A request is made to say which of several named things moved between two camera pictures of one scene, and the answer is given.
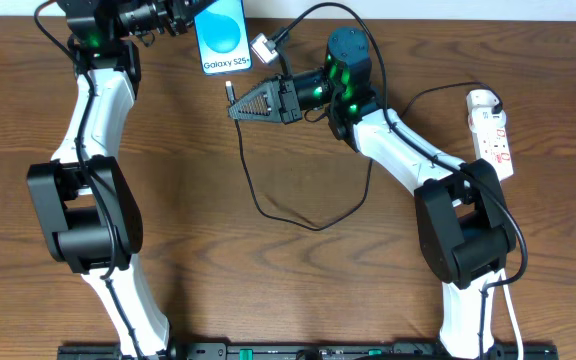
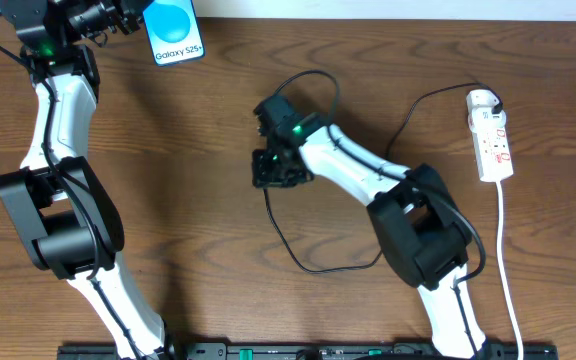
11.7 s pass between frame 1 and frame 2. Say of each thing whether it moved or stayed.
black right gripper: moved
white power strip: stayed
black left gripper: moved
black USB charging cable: moved
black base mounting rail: stayed
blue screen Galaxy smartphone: moved
